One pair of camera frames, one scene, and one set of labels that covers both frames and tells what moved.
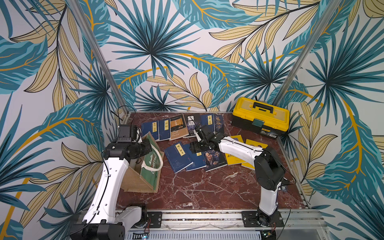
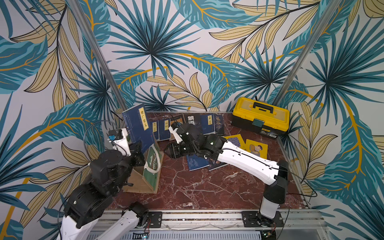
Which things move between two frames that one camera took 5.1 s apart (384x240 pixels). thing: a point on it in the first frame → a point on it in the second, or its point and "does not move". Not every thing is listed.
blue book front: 199,161 does not move
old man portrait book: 214,159 does not move
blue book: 178,157 → 138,126
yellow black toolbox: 267,119 does not move
